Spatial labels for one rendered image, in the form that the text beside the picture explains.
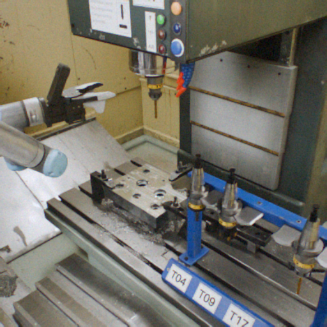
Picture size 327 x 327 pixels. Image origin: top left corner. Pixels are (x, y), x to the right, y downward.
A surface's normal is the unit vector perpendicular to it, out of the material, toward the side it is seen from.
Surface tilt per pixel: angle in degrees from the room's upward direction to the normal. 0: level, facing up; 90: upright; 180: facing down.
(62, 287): 7
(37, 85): 90
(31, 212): 24
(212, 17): 90
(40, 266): 0
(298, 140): 90
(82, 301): 8
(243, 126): 90
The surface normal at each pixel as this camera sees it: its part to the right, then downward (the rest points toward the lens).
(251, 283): -0.03, -0.86
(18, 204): 0.26, -0.65
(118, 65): 0.70, 0.34
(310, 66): -0.71, 0.38
